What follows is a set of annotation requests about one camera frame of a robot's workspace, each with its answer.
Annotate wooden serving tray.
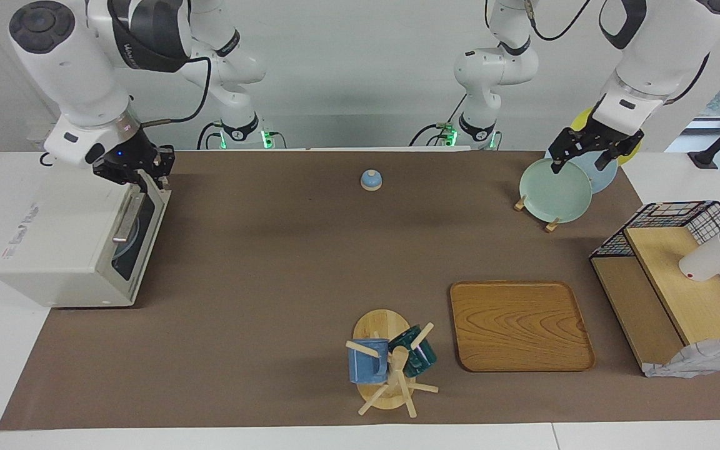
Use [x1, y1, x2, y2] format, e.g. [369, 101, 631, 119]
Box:
[449, 281, 596, 373]

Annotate pale green plate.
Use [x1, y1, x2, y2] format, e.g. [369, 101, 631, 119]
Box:
[519, 157, 593, 224]

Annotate wooden plate rack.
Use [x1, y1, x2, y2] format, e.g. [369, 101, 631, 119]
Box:
[514, 195, 561, 233]

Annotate oven door with glass window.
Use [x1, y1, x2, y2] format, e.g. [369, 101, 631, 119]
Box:
[105, 181, 172, 307]

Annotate blue ceramic mug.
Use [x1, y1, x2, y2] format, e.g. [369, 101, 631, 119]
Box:
[348, 338, 391, 384]

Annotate grey white patterned cloth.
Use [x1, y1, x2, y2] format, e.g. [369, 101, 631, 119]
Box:
[642, 336, 720, 379]

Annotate white cup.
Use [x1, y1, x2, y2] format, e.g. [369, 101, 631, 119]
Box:
[679, 231, 720, 282]

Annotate pale grey-blue plate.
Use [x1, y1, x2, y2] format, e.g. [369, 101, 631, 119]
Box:
[544, 147, 619, 194]

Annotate dark green ceramic mug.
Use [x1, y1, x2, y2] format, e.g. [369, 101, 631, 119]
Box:
[389, 325, 438, 378]

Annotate black right base cable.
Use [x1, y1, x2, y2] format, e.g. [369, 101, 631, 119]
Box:
[196, 122, 224, 151]

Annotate brown table mat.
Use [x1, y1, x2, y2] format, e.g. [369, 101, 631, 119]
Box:
[0, 150, 720, 431]

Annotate light blue round plate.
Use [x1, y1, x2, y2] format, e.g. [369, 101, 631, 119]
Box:
[114, 212, 142, 263]

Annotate black base cable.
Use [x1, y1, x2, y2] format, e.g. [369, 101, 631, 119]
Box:
[196, 122, 224, 151]
[409, 94, 468, 148]

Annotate wooden mug tree stand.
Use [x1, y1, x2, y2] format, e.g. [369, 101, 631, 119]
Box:
[346, 309, 439, 418]

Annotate black left base cable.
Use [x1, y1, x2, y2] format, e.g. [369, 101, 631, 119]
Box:
[409, 94, 468, 148]

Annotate wooden stepped shelf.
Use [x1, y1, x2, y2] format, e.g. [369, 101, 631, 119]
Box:
[590, 226, 720, 376]

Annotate yellow plate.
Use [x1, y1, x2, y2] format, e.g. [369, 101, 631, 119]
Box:
[569, 107, 643, 166]

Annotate white toaster oven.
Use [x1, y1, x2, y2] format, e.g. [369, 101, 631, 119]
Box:
[0, 164, 172, 308]

